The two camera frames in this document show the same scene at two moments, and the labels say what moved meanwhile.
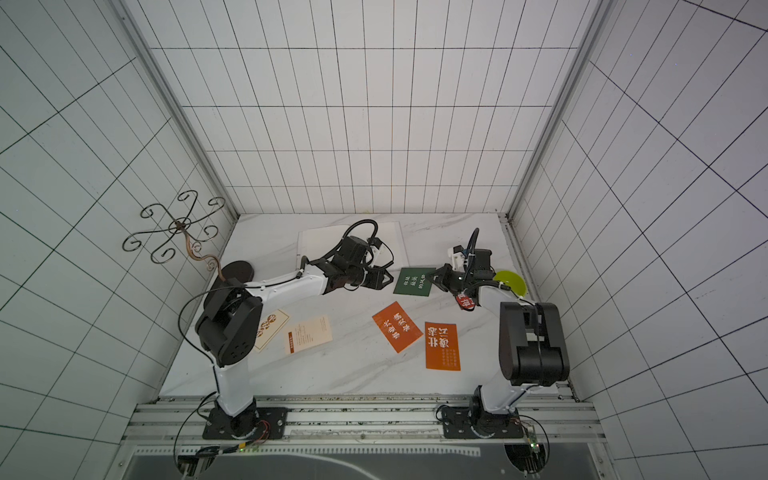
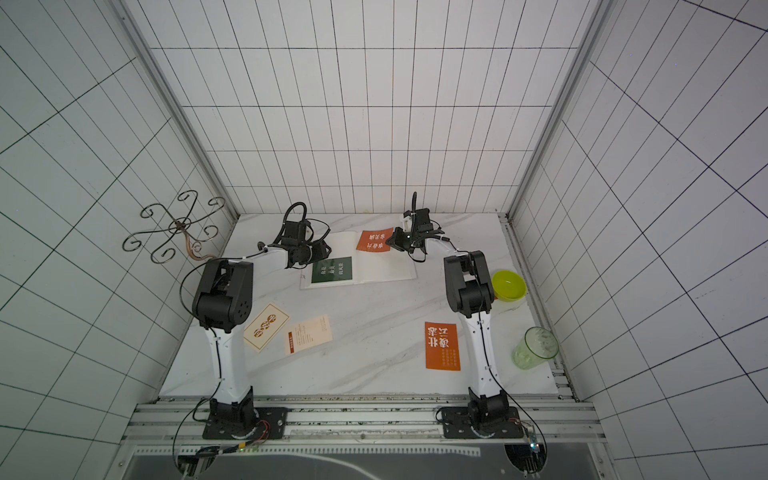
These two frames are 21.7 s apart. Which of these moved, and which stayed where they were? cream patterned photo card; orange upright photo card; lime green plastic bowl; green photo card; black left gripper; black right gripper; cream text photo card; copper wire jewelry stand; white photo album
Moved: black right gripper; black left gripper; white photo album; green photo card
Stayed: cream patterned photo card; orange upright photo card; copper wire jewelry stand; lime green plastic bowl; cream text photo card
